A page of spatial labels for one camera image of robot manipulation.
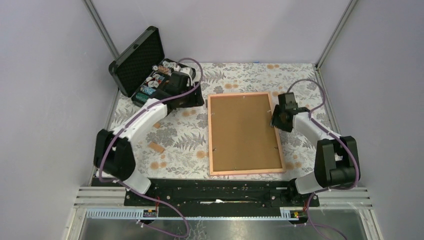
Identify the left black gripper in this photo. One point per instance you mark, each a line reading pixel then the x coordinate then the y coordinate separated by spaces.
pixel 196 99

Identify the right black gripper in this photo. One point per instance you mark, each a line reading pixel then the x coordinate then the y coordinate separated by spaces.
pixel 275 122

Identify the brown cardboard backing board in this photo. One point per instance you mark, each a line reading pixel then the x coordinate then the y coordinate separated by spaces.
pixel 245 132

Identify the wooden picture frame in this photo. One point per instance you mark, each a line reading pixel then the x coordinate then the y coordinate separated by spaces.
pixel 212 139

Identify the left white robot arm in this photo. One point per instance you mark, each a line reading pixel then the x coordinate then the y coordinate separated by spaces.
pixel 114 149

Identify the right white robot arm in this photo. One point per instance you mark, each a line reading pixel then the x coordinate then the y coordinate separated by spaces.
pixel 336 164

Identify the orange chip stack rear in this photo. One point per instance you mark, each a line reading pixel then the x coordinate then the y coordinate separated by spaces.
pixel 164 70

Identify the light blue chip stack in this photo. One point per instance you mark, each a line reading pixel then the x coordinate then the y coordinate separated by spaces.
pixel 147 90

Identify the green poker chip stack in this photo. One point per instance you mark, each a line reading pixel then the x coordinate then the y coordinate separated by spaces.
pixel 142 98

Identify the black poker chip case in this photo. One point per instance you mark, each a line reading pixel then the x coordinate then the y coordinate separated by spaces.
pixel 138 65

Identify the small wooden block lower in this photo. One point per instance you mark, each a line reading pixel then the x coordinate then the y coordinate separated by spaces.
pixel 156 147

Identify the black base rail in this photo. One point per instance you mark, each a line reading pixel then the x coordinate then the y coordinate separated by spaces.
pixel 226 198

